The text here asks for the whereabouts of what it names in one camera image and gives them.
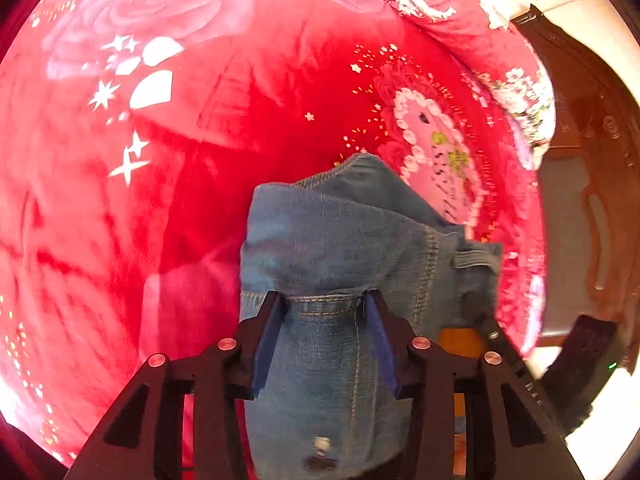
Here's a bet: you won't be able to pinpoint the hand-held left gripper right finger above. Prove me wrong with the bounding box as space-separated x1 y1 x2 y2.
363 289 586 480

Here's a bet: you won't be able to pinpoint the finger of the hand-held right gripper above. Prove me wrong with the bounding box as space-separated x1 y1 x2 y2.
460 292 503 344

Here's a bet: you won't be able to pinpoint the blue denim pants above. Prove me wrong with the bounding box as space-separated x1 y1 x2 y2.
239 152 503 480

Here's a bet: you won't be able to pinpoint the dark carved wooden headboard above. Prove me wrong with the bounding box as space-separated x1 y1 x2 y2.
510 5 640 341

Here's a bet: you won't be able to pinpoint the red rose print bed blanket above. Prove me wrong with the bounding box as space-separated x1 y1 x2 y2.
0 0 548 471

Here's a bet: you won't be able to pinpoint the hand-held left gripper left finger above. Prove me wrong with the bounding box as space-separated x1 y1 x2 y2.
65 290 289 480

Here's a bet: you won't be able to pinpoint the red floral quilt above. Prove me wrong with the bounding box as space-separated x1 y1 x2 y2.
295 0 557 171

